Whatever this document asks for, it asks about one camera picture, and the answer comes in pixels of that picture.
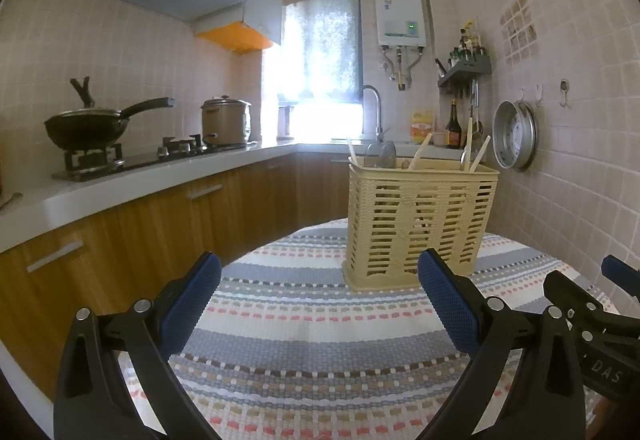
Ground dark soy sauce bottle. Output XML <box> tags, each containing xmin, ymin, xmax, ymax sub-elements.
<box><xmin>445</xmin><ymin>98</ymin><xmax>463</xmax><ymax>149</ymax></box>

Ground black gas stove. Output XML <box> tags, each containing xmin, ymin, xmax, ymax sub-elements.
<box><xmin>50</xmin><ymin>134</ymin><xmax>251</xmax><ymax>183</ymax></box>

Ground beige plastic utensil basket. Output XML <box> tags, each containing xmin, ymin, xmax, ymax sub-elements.
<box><xmin>341</xmin><ymin>155</ymin><xmax>501</xmax><ymax>291</ymax></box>

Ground row of seasoning bottles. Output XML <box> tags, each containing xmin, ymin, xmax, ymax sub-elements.
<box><xmin>447</xmin><ymin>22</ymin><xmax>488</xmax><ymax>65</ymax></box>

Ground grey wall spice rack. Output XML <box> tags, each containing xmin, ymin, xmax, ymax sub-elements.
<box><xmin>437</xmin><ymin>60</ymin><xmax>493</xmax><ymax>88</ymax></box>

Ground steel kitchen faucet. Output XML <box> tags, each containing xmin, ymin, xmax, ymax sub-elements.
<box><xmin>357</xmin><ymin>84</ymin><xmax>385</xmax><ymax>143</ymax></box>

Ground bright kitchen window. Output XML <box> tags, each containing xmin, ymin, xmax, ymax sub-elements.
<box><xmin>262</xmin><ymin>0</ymin><xmax>365</xmax><ymax>141</ymax></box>

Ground black wok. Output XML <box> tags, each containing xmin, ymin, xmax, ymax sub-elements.
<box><xmin>44</xmin><ymin>97</ymin><xmax>176</xmax><ymax>153</ymax></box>

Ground white kitchen countertop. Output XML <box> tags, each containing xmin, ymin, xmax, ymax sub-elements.
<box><xmin>0</xmin><ymin>137</ymin><xmax>451</xmax><ymax>255</ymax></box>

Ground wooden kitchen cabinets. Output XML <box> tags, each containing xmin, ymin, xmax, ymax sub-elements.
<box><xmin>0</xmin><ymin>152</ymin><xmax>351</xmax><ymax>401</ymax></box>

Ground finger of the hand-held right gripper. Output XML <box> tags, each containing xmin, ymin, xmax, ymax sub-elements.
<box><xmin>544</xmin><ymin>270</ymin><xmax>640</xmax><ymax>357</ymax></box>
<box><xmin>601</xmin><ymin>256</ymin><xmax>640</xmax><ymax>299</ymax></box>

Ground water heater pipes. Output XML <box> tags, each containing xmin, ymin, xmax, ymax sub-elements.
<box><xmin>380</xmin><ymin>44</ymin><xmax>426</xmax><ymax>91</ymax></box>

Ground yellow packet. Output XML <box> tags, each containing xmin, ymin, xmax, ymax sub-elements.
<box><xmin>411</xmin><ymin>108</ymin><xmax>436</xmax><ymax>144</ymax></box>

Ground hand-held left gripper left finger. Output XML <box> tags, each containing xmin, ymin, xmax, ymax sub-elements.
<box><xmin>52</xmin><ymin>251</ymin><xmax>223</xmax><ymax>440</ymax></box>

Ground striped woven tablecloth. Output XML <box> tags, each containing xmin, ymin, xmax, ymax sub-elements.
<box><xmin>117</xmin><ymin>217</ymin><xmax>621</xmax><ymax>440</ymax></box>

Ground hanging metal ladle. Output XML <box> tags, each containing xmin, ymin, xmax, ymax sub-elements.
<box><xmin>469</xmin><ymin>82</ymin><xmax>485</xmax><ymax>135</ymax></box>

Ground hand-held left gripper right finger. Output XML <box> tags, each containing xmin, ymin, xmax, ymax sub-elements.
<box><xmin>417</xmin><ymin>248</ymin><xmax>586</xmax><ymax>440</ymax></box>

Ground white water heater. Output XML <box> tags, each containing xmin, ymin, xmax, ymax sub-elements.
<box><xmin>375</xmin><ymin>0</ymin><xmax>427</xmax><ymax>46</ymax></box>

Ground steel rice cooker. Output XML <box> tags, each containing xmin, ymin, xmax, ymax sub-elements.
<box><xmin>201</xmin><ymin>94</ymin><xmax>252</xmax><ymax>148</ymax></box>

